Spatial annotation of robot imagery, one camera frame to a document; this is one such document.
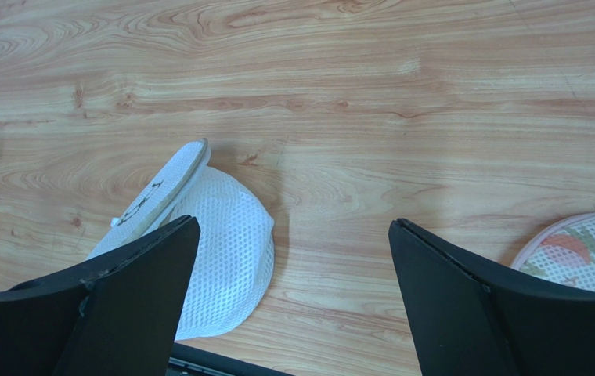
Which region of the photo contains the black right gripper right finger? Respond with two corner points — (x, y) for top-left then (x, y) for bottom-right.
(388, 219), (595, 375)

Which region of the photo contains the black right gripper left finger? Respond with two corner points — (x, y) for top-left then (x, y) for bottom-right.
(0, 215), (200, 375)

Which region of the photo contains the white mesh laundry bag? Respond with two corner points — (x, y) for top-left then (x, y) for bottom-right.
(88, 139), (275, 341)

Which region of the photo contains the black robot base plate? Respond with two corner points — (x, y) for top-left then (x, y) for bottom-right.
(165, 342), (290, 376)

